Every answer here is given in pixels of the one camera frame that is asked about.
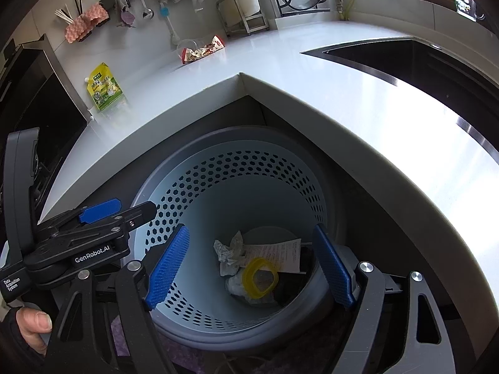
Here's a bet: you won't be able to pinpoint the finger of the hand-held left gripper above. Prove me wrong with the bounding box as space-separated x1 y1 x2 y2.
39 201 157 251
37 198 123 237

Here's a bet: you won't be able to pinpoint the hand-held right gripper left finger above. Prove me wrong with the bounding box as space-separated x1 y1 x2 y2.
47 224 191 374

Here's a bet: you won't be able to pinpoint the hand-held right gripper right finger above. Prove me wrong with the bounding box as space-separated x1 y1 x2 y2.
312 223 457 374

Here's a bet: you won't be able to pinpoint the dark grey rag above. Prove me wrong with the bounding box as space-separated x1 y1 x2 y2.
272 243 325 307

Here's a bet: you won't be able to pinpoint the white paper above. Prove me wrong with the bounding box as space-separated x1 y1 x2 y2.
213 230 246 277

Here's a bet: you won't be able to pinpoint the white paper receipt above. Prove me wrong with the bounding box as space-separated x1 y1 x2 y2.
243 238 302 274

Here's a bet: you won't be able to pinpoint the white plastic bag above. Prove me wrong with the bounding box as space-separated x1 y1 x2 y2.
225 272 252 305

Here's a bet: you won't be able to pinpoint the yellow plastic ring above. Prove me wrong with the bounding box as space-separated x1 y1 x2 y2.
241 257 280 301

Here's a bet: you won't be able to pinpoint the grey perforated trash bin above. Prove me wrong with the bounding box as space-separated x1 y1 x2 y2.
127 125 387 356

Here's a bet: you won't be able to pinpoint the person's left hand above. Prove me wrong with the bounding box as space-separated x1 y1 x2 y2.
0 306 54 359

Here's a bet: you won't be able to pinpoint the black stove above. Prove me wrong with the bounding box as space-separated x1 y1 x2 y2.
0 34 95 219

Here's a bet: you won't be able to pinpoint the yellow seasoning pouch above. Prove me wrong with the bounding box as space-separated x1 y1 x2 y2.
83 62 125 113

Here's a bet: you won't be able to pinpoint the red snack wrapper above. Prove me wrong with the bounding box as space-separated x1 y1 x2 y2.
181 35 227 65

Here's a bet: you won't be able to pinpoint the clear plastic cup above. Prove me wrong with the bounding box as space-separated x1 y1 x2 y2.
176 38 200 61

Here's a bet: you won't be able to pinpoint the pink sponge cloth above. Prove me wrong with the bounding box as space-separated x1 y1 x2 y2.
64 2 110 44

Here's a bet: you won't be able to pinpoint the white chopsticks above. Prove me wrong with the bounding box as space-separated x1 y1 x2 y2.
54 3 75 25

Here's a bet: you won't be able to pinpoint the grey and purple rag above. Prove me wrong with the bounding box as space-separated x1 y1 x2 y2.
114 0 137 29

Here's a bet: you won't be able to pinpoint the metal spoon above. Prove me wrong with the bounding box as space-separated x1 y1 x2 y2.
133 0 155 20

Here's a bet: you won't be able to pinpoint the blue and white bottle brush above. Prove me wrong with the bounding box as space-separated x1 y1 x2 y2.
157 2 181 46

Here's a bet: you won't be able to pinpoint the kitchen sink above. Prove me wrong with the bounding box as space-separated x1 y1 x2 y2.
299 36 499 157

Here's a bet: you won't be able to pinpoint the metal cutting board rack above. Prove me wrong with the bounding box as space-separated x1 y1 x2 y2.
215 0 270 39

